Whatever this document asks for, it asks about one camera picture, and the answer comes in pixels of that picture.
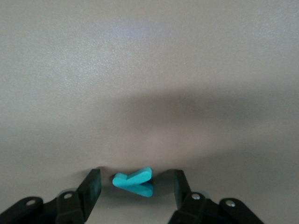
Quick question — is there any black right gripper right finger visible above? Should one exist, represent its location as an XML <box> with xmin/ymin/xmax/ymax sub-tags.
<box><xmin>168</xmin><ymin>169</ymin><xmax>264</xmax><ymax>224</ymax></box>

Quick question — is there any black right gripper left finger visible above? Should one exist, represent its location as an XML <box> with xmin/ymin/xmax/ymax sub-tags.
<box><xmin>0</xmin><ymin>168</ymin><xmax>103</xmax><ymax>224</ymax></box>

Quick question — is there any teal letter y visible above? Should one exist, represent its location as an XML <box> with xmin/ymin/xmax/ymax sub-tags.
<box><xmin>112</xmin><ymin>167</ymin><xmax>154</xmax><ymax>198</ymax></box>

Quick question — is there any brown table cover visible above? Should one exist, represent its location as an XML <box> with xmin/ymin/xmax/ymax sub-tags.
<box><xmin>0</xmin><ymin>0</ymin><xmax>299</xmax><ymax>224</ymax></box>

